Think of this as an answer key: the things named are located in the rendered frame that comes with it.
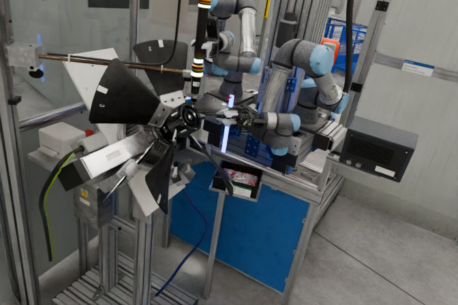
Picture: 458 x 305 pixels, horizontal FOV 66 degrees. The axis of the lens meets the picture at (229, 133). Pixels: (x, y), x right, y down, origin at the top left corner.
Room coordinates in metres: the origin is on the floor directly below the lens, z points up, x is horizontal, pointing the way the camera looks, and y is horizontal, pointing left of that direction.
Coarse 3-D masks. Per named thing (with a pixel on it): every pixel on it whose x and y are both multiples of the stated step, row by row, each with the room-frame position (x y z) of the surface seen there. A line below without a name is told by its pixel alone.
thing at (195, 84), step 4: (192, 76) 1.31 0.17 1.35; (192, 80) 1.31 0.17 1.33; (196, 80) 1.30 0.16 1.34; (200, 80) 1.32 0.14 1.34; (192, 84) 1.31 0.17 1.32; (196, 84) 1.30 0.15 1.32; (192, 88) 1.31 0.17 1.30; (196, 88) 1.31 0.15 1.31; (192, 92) 1.31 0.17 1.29; (196, 92) 1.31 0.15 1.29; (192, 100) 1.31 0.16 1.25; (196, 100) 1.31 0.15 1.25
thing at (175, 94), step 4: (172, 92) 1.30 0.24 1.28; (176, 92) 1.30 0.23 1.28; (180, 92) 1.31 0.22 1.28; (160, 96) 1.29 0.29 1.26; (164, 96) 1.29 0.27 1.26; (168, 96) 1.29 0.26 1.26; (172, 96) 1.29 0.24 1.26; (176, 96) 1.29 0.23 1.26; (180, 96) 1.30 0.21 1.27; (164, 100) 1.28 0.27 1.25; (168, 100) 1.28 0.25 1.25; (176, 100) 1.28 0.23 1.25; (180, 100) 1.29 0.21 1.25; (184, 100) 1.29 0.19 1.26; (164, 104) 1.27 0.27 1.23; (168, 104) 1.27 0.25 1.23; (172, 104) 1.27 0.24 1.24; (176, 104) 1.28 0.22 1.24
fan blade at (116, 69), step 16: (112, 64) 1.09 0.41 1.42; (112, 80) 1.07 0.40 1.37; (128, 80) 1.11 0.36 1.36; (96, 96) 1.02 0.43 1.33; (112, 96) 1.06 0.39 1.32; (128, 96) 1.09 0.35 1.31; (144, 96) 1.13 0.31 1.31; (96, 112) 1.01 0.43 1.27; (112, 112) 1.05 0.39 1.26; (128, 112) 1.09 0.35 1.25; (144, 112) 1.13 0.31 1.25
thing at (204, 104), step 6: (204, 96) 1.55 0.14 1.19; (210, 96) 1.57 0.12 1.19; (198, 102) 1.47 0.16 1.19; (204, 102) 1.48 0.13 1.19; (210, 102) 1.50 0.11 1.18; (216, 102) 1.52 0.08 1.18; (222, 102) 1.55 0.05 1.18; (198, 108) 1.39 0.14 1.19; (204, 108) 1.40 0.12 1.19; (210, 108) 1.41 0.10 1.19; (216, 108) 1.44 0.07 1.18; (222, 108) 1.47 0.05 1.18; (204, 114) 1.33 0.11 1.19; (210, 114) 1.34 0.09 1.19; (216, 114) 1.37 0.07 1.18; (222, 114) 1.40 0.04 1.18
